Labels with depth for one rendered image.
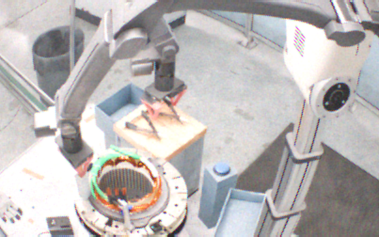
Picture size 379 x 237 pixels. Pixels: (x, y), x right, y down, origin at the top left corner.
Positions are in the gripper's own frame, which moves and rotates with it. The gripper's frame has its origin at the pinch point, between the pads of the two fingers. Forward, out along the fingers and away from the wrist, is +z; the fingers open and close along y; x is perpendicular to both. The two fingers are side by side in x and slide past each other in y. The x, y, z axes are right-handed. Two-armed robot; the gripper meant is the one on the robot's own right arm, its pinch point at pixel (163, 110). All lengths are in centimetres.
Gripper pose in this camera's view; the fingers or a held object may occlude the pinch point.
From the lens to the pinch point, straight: 160.6
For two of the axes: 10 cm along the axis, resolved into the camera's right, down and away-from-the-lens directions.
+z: -0.5, 7.4, 6.7
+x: 7.5, 4.7, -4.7
